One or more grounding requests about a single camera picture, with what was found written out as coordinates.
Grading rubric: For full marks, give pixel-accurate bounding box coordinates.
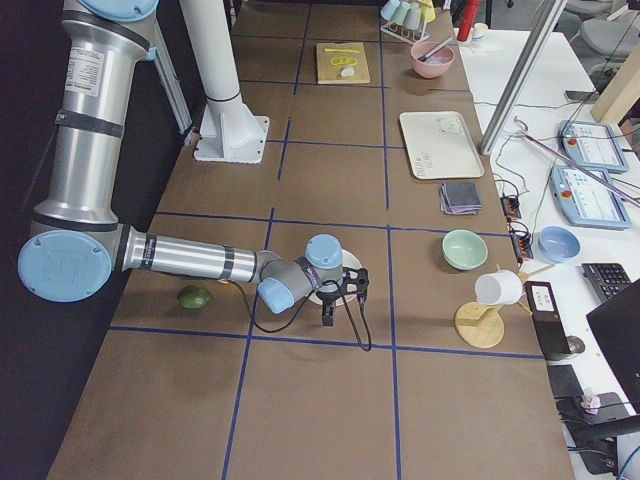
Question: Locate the lower teach pendant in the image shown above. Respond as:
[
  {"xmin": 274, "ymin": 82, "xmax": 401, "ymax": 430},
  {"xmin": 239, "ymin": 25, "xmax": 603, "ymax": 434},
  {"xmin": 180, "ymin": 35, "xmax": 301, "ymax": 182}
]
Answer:
[{"xmin": 551, "ymin": 165, "xmax": 631, "ymax": 230}]

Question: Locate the green bowl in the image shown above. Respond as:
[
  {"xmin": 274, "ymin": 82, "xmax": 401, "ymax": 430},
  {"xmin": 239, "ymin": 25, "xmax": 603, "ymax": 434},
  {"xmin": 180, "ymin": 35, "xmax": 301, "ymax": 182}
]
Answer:
[{"xmin": 442, "ymin": 230, "xmax": 488, "ymax": 271}]

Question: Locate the blue bowl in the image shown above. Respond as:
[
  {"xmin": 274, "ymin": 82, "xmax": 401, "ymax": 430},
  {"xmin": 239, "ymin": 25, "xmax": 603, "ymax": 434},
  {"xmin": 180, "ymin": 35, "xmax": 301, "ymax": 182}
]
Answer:
[{"xmin": 538, "ymin": 226, "xmax": 581, "ymax": 263}]

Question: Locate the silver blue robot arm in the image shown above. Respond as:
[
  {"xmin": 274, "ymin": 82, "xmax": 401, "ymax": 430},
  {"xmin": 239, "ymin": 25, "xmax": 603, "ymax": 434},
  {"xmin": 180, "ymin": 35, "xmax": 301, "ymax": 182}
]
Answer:
[{"xmin": 17, "ymin": 1, "xmax": 369, "ymax": 325}]

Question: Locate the red bottle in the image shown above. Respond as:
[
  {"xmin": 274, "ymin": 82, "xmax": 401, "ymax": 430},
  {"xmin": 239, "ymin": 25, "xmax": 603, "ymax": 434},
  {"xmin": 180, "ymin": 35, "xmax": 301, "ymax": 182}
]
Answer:
[{"xmin": 457, "ymin": 0, "xmax": 481, "ymax": 42}]

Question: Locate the aluminium frame post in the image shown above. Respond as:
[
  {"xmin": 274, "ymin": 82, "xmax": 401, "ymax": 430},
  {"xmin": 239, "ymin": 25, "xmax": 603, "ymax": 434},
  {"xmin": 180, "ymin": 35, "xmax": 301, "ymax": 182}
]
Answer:
[{"xmin": 479, "ymin": 0, "xmax": 567, "ymax": 156}]

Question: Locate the cream round plate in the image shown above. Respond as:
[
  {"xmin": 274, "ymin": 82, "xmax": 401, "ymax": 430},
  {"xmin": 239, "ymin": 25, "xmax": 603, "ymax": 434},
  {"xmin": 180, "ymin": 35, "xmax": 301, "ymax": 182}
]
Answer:
[{"xmin": 309, "ymin": 249, "xmax": 362, "ymax": 306}]

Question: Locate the wooden mug stand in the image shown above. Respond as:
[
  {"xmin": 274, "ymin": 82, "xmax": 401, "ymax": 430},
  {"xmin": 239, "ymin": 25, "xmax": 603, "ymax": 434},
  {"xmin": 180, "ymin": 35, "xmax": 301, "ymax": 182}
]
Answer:
[{"xmin": 454, "ymin": 264, "xmax": 554, "ymax": 349}]

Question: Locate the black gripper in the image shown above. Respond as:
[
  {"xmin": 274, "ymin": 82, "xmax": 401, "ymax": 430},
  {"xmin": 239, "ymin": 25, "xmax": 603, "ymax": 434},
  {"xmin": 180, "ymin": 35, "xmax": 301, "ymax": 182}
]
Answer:
[{"xmin": 319, "ymin": 268, "xmax": 366, "ymax": 326}]

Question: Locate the upper teach pendant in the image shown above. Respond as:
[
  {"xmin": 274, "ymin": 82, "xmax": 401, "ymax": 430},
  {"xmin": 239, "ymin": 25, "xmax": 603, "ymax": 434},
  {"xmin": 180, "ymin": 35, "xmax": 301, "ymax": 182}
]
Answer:
[{"xmin": 559, "ymin": 120, "xmax": 629, "ymax": 174}]

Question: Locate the green lime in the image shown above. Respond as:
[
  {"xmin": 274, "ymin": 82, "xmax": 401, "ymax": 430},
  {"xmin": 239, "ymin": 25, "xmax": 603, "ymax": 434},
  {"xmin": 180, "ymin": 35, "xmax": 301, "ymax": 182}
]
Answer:
[{"xmin": 177, "ymin": 285, "xmax": 212, "ymax": 309}]

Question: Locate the bamboo cutting board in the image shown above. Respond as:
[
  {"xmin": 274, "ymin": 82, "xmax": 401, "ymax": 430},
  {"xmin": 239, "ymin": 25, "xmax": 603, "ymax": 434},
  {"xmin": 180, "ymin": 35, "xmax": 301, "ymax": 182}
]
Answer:
[{"xmin": 316, "ymin": 42, "xmax": 370, "ymax": 85}]

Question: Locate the grey folded cloth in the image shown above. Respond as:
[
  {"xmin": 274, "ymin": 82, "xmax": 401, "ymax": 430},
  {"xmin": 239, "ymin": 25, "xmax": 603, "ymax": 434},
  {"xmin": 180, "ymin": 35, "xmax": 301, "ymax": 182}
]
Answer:
[{"xmin": 439, "ymin": 181, "xmax": 482, "ymax": 215}]

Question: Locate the white bear tray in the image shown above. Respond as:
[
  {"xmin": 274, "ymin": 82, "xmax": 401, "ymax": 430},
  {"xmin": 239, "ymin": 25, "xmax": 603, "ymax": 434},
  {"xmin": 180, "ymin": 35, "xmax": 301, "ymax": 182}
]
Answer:
[{"xmin": 399, "ymin": 111, "xmax": 484, "ymax": 180}]

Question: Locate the black keyboard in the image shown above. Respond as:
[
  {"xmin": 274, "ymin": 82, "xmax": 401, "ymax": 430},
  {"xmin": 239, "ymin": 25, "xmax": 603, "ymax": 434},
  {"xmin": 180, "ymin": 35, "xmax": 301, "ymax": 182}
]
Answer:
[{"xmin": 581, "ymin": 263, "xmax": 631, "ymax": 302}]

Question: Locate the black box white label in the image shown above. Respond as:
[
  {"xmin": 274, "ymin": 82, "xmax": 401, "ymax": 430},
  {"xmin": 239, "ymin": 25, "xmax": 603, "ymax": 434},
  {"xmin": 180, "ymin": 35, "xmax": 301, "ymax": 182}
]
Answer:
[{"xmin": 524, "ymin": 281, "xmax": 571, "ymax": 361}]

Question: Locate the teach pendant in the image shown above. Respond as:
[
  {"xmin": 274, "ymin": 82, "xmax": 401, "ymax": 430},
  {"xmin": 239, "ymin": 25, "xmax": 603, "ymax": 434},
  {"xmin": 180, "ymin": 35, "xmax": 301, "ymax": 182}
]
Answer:
[
  {"xmin": 551, "ymin": 165, "xmax": 631, "ymax": 230},
  {"xmin": 559, "ymin": 120, "xmax": 629, "ymax": 174}
]

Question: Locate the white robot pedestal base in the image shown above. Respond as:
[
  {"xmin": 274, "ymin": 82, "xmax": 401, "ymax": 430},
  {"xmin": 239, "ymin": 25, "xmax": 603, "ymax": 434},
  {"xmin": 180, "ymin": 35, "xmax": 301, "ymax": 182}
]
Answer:
[{"xmin": 180, "ymin": 0, "xmax": 270, "ymax": 164}]

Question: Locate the yellow plastic knife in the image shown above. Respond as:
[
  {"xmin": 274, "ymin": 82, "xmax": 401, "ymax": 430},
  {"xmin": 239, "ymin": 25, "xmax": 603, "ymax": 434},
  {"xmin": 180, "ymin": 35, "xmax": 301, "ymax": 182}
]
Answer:
[{"xmin": 323, "ymin": 47, "xmax": 360, "ymax": 54}]

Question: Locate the white wire cup rack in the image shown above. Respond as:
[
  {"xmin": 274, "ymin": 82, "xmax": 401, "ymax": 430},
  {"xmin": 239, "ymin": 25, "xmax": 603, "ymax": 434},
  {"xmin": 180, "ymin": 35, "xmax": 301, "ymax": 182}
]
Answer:
[{"xmin": 380, "ymin": 0, "xmax": 436, "ymax": 45}]

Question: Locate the pink bowl with ice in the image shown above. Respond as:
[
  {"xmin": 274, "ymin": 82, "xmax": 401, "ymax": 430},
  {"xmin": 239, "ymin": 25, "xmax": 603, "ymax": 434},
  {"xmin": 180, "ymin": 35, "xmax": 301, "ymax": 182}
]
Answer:
[{"xmin": 410, "ymin": 41, "xmax": 456, "ymax": 79}]

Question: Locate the white mug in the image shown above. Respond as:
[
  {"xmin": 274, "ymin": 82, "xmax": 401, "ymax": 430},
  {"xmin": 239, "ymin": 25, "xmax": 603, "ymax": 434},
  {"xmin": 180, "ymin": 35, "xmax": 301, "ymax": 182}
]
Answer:
[{"xmin": 474, "ymin": 270, "xmax": 523, "ymax": 305}]

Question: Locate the steel muddler black tip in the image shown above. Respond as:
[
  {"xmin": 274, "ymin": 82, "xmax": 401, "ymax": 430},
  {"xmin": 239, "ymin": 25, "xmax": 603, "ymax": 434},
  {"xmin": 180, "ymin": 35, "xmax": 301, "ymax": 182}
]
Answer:
[{"xmin": 417, "ymin": 36, "xmax": 453, "ymax": 62}]

